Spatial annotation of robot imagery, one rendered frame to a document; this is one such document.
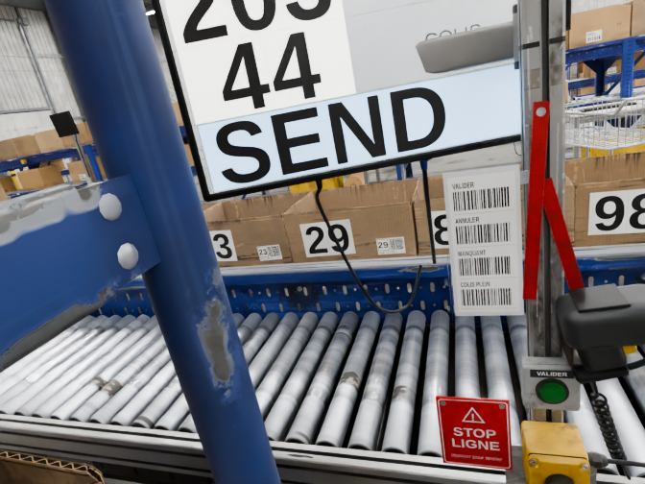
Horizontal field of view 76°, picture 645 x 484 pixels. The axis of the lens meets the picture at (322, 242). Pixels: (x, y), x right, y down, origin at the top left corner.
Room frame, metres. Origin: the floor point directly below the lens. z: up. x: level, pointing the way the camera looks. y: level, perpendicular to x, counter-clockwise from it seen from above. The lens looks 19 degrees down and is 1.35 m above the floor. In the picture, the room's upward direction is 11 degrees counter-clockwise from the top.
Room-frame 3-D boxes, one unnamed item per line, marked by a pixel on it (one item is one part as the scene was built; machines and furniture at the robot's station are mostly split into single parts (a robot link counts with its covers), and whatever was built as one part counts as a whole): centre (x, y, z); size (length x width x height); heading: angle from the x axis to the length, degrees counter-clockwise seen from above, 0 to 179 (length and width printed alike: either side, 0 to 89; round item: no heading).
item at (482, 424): (0.47, -0.20, 0.85); 0.16 x 0.01 x 0.13; 69
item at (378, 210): (1.30, -0.13, 0.96); 0.39 x 0.29 x 0.17; 69
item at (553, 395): (0.43, -0.25, 0.95); 0.03 x 0.02 x 0.03; 69
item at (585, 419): (0.70, -0.44, 0.72); 0.52 x 0.05 x 0.05; 159
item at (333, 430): (0.86, -0.02, 0.72); 0.52 x 0.05 x 0.05; 159
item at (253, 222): (1.44, 0.24, 0.96); 0.39 x 0.29 x 0.17; 69
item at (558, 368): (0.44, -0.26, 0.95); 0.07 x 0.03 x 0.07; 69
